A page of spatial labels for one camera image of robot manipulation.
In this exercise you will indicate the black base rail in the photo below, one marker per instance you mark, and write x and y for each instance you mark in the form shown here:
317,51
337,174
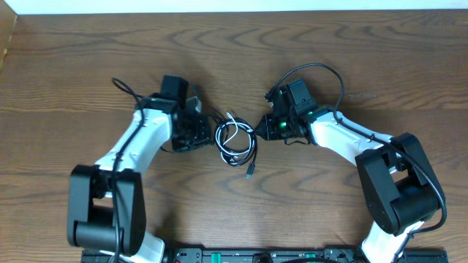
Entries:
184,255

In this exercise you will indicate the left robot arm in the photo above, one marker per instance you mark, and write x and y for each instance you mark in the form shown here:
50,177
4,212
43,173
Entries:
106,208

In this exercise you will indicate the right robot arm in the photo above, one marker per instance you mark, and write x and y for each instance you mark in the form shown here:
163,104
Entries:
399,186

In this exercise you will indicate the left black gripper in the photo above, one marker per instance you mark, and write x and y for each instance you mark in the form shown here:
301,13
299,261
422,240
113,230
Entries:
204,138

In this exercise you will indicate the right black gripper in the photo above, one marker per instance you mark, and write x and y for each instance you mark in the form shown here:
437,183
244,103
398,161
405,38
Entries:
268,131

